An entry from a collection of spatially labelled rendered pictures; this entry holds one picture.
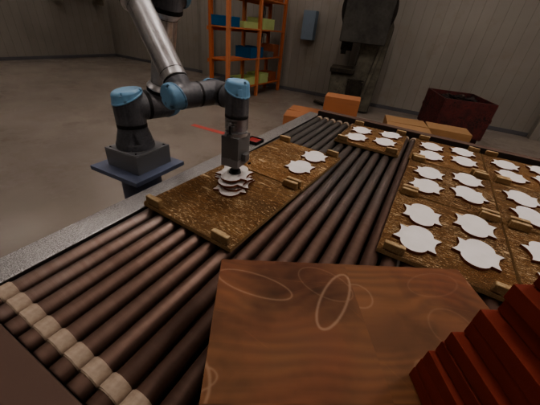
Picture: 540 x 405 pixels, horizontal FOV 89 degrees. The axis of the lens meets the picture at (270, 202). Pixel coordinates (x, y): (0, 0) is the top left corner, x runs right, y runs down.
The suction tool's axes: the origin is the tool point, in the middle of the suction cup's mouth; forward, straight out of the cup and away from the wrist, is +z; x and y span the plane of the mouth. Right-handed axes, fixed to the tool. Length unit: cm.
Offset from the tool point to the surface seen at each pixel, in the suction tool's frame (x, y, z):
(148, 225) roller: 10.5, -32.0, 5.9
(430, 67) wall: -106, 671, -4
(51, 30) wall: 903, 538, 30
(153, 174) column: 37.6, -0.9, 10.7
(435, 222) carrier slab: -69, 12, 3
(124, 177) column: 45.3, -8.5, 10.7
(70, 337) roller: -2, -64, 6
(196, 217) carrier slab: -0.4, -23.8, 4.0
